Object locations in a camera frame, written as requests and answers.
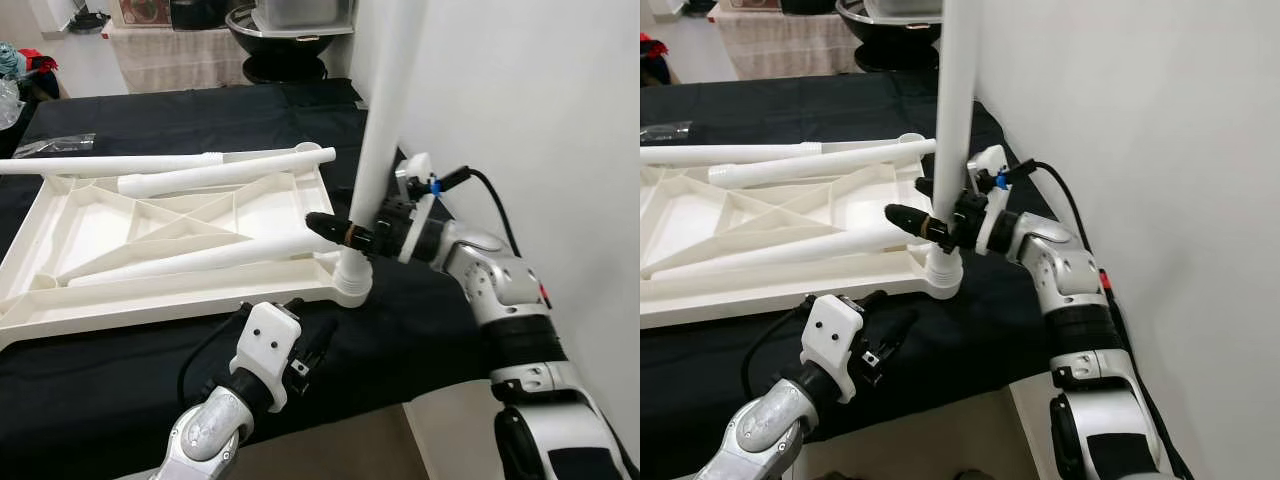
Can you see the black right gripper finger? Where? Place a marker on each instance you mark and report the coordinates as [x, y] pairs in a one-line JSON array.
[[905, 218], [325, 226]]

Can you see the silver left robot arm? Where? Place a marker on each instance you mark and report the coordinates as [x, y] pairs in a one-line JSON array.
[[205, 435], [760, 430]]

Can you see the tan rubber band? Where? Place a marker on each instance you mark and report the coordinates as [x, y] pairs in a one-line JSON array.
[[934, 228], [349, 235]]

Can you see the black tablecloth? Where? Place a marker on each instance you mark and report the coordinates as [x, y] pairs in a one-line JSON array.
[[700, 380], [100, 390]]

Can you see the large black bowl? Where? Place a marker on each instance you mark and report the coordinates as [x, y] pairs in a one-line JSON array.
[[285, 55], [885, 40]]

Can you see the clear plastic storage box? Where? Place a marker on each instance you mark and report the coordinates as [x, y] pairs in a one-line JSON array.
[[300, 12], [900, 8]]

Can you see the beige cloth covered bench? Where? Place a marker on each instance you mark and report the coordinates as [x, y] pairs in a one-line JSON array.
[[170, 60], [780, 45]]

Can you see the clear plastic hardware bag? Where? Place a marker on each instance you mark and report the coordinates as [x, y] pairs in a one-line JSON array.
[[665, 130], [55, 145]]

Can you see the reddish brown container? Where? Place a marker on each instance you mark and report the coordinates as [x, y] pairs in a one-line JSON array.
[[750, 4], [142, 10]]

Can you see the black stand base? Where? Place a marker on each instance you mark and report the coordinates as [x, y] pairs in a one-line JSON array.
[[88, 18], [700, 6]]

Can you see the red cloth item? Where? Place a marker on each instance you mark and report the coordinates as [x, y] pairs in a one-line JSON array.
[[652, 45], [40, 60]]

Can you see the crumpled clear plastic bag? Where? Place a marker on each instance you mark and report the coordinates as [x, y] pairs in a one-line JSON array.
[[8, 100]]

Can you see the teal cloth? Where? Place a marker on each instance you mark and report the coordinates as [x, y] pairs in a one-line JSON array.
[[10, 60]]

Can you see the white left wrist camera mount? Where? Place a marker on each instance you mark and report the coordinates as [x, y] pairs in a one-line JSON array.
[[265, 345], [835, 335]]

